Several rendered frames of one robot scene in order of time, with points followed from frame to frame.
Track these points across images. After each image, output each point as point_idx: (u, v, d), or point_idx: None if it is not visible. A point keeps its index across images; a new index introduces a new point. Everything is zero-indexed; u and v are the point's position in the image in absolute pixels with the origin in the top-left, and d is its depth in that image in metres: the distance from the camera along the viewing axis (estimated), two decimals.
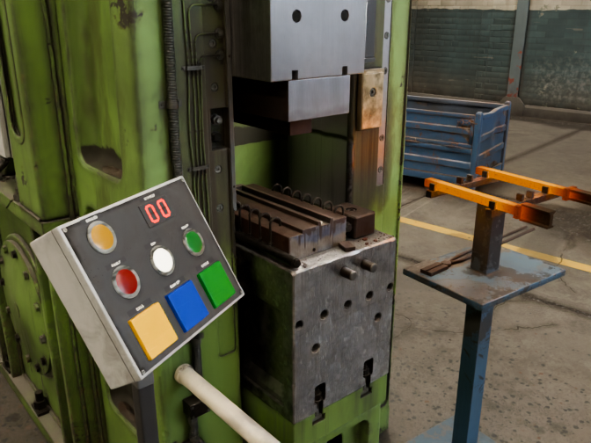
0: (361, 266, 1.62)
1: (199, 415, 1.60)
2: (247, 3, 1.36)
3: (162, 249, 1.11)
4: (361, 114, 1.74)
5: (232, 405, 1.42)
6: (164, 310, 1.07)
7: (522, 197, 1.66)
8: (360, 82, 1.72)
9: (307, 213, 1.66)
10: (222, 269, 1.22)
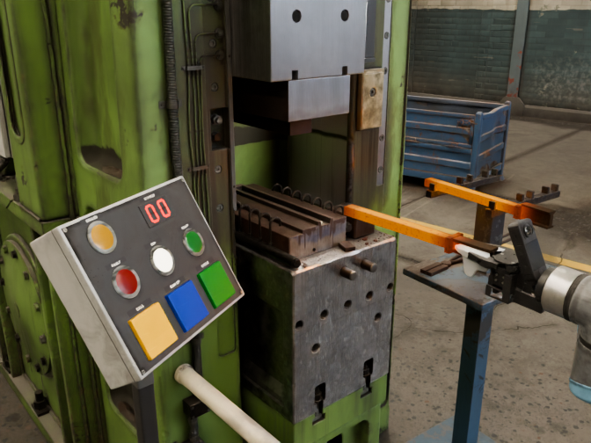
0: (361, 266, 1.62)
1: (199, 415, 1.60)
2: (247, 3, 1.36)
3: (162, 249, 1.11)
4: (361, 114, 1.74)
5: (232, 405, 1.42)
6: (164, 310, 1.07)
7: (522, 197, 1.66)
8: (360, 82, 1.72)
9: (307, 213, 1.66)
10: (222, 269, 1.22)
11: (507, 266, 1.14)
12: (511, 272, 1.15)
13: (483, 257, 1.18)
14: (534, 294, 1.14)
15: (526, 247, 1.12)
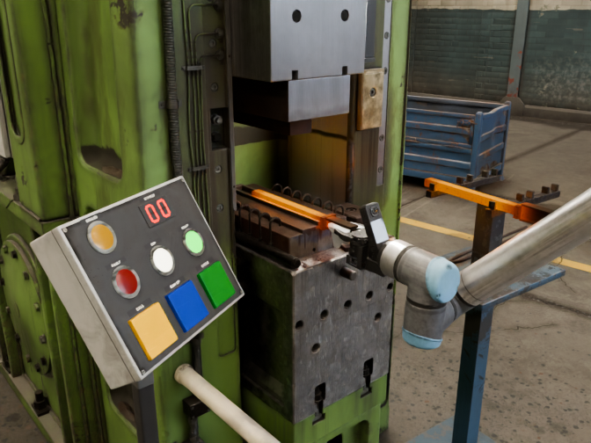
0: (361, 266, 1.62)
1: (199, 415, 1.60)
2: (247, 3, 1.36)
3: (162, 249, 1.11)
4: (361, 114, 1.74)
5: (232, 405, 1.42)
6: (164, 310, 1.07)
7: (522, 197, 1.66)
8: (360, 82, 1.72)
9: None
10: (222, 269, 1.22)
11: (359, 240, 1.44)
12: (362, 244, 1.45)
13: (343, 233, 1.48)
14: None
15: (371, 224, 1.42)
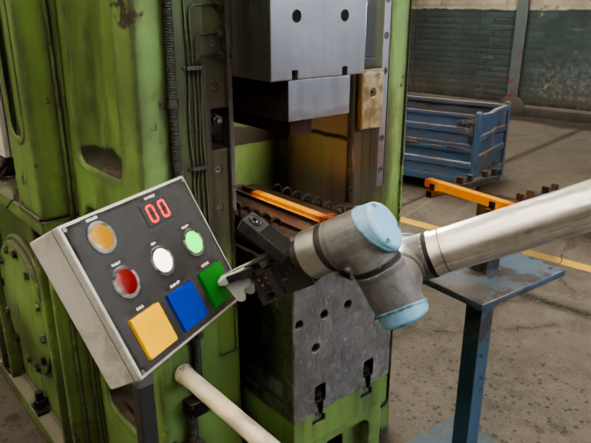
0: None
1: (199, 415, 1.60)
2: (247, 3, 1.36)
3: (162, 249, 1.11)
4: (361, 114, 1.74)
5: (232, 405, 1.42)
6: (164, 310, 1.07)
7: (522, 197, 1.66)
8: (360, 82, 1.72)
9: None
10: (222, 269, 1.22)
11: (260, 263, 1.09)
12: (267, 267, 1.10)
13: (237, 272, 1.12)
14: (298, 272, 1.09)
15: (262, 234, 1.09)
